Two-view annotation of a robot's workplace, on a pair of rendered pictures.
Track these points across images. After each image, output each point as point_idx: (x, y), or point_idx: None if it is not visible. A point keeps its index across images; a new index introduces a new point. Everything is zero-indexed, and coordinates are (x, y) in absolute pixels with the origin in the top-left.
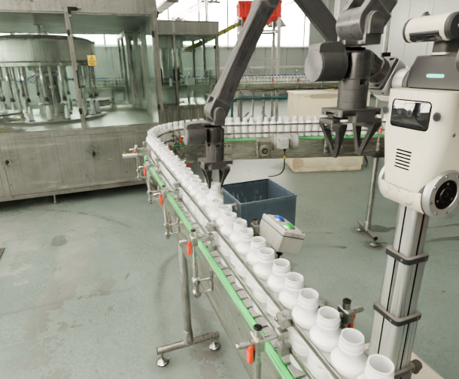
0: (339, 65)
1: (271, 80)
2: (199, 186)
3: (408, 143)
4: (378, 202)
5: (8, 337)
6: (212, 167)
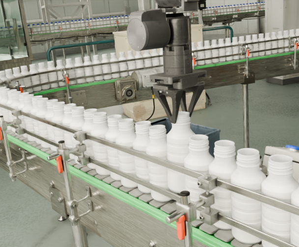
0: None
1: (87, 25)
2: (140, 126)
3: None
4: (239, 137)
5: None
6: (183, 84)
